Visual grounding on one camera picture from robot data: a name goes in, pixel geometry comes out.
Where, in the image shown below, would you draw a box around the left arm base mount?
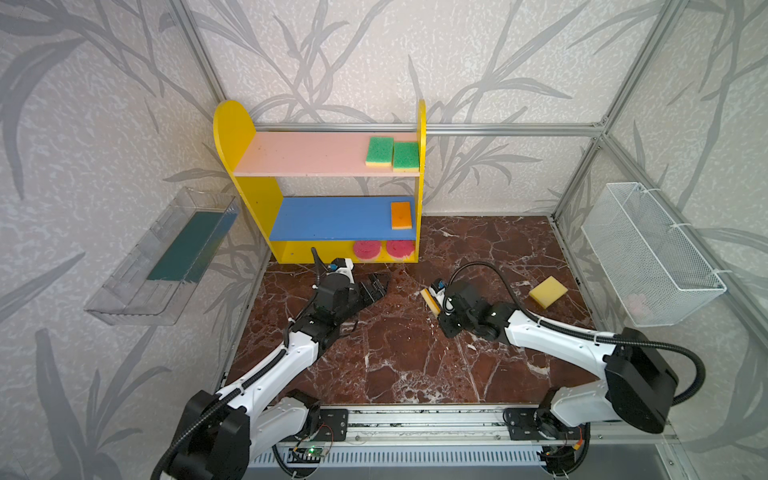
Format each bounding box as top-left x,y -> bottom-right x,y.
287,407 -> 349,442

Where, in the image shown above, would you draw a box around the yellow shelf pink blue boards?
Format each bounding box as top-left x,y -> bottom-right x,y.
213,100 -> 427,264

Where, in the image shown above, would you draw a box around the pink round sponge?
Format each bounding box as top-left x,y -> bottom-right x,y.
385,240 -> 415,260
353,240 -> 382,262

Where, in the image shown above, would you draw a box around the white wire mesh basket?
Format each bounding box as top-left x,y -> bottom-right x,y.
582,182 -> 727,327

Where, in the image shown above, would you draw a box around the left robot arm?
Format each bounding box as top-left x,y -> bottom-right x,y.
151,271 -> 391,479

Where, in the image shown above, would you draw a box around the orange sponge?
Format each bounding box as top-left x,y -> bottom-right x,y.
390,201 -> 413,230

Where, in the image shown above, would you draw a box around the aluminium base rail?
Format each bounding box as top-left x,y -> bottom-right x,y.
276,404 -> 676,469

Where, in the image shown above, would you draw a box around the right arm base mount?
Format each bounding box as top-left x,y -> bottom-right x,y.
502,407 -> 583,445

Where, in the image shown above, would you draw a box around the green top sponge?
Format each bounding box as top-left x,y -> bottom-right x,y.
365,137 -> 394,168

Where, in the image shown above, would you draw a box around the yellow sponge green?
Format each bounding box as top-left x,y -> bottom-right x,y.
392,142 -> 420,173

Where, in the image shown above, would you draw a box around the clear plastic wall bin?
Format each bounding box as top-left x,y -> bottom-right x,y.
85,187 -> 240,326

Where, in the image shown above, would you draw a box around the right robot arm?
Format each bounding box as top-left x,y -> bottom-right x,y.
427,280 -> 706,434

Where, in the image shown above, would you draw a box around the pink object in basket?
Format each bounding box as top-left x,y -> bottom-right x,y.
625,294 -> 653,320

